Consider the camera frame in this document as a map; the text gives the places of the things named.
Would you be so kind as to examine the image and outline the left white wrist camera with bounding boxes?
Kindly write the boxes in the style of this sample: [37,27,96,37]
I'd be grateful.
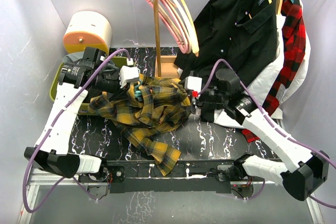
[119,58,140,88]

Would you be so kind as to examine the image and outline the yellow plaid shirt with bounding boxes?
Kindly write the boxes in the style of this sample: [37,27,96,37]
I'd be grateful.
[88,75,191,176]

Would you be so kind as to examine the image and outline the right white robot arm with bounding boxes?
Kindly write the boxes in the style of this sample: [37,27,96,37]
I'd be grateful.
[184,68,330,201]

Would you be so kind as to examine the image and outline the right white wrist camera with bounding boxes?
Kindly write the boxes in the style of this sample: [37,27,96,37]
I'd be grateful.
[184,76,202,98]

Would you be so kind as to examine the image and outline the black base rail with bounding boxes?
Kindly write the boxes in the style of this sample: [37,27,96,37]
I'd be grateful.
[79,159,263,195]

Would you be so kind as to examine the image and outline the cream plastic hanger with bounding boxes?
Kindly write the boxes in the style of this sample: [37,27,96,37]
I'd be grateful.
[157,0,200,58]

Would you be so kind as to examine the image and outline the grey garment in bin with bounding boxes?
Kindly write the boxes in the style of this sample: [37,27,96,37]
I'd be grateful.
[62,51,117,69]

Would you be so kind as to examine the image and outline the teal plastic hanger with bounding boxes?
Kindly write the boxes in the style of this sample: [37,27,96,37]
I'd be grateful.
[134,80,143,102]

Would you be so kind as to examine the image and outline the pink plastic hanger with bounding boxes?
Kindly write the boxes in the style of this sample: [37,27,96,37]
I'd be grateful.
[140,0,194,54]

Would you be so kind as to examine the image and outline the black hanging shirt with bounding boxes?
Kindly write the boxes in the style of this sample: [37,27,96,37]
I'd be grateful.
[173,0,283,122]

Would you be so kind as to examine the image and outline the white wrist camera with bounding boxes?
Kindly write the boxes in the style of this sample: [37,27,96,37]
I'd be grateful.
[119,58,140,88]
[184,76,202,98]

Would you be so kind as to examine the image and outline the aluminium table frame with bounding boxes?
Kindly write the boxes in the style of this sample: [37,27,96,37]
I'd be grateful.
[17,119,326,224]

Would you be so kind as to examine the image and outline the olive green laundry bin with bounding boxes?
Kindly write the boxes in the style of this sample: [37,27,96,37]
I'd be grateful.
[49,52,128,115]

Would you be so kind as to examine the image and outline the red plaid hanging shirt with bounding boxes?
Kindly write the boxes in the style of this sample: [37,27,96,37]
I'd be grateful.
[241,0,307,143]

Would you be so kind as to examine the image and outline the white quilted jacket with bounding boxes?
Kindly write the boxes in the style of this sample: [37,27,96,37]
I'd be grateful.
[214,0,312,129]

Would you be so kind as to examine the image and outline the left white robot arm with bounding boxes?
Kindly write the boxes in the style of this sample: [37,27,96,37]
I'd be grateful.
[24,47,139,182]

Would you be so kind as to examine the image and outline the cream round drawer box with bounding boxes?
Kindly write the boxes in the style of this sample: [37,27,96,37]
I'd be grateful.
[63,11,112,54]

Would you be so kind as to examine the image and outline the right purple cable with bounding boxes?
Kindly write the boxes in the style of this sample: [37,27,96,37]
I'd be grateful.
[198,58,336,209]

